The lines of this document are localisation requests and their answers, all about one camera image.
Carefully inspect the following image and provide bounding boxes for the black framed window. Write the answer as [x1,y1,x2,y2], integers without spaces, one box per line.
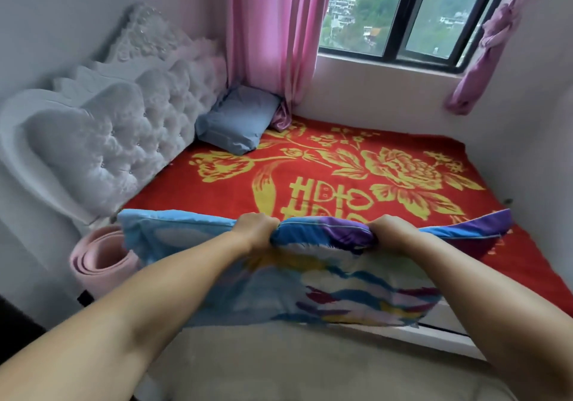
[318,0,520,74]

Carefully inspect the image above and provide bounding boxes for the person's right forearm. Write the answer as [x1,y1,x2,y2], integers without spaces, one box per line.
[401,233,573,401]

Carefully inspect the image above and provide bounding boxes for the bed with white tufted headboard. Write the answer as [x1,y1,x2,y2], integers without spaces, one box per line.
[0,1,573,361]

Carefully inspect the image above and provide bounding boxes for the pink rolled mat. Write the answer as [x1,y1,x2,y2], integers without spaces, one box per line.
[68,225,144,301]

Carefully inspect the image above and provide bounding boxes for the person's right hand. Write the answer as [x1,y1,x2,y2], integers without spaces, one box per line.
[366,215,424,256]

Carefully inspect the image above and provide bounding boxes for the person's left forearm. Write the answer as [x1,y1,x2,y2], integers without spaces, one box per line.
[0,230,254,401]

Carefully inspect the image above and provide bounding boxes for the plain blue-grey pillow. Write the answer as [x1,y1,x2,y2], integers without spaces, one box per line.
[195,84,283,157]

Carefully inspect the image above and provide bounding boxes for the colourful patterned pillow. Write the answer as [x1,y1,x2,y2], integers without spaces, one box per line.
[117,208,513,329]

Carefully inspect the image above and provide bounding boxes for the tied-up pink curtain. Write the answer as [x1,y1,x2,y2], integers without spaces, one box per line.
[444,0,563,116]

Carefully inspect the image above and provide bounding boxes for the person's left hand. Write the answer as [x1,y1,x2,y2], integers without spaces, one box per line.
[230,212,281,256]

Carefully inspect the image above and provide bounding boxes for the long pink curtain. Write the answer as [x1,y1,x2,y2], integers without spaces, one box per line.
[225,0,339,133]

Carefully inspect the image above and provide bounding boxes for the red yellow floral blanket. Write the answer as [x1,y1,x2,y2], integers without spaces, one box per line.
[123,115,573,319]

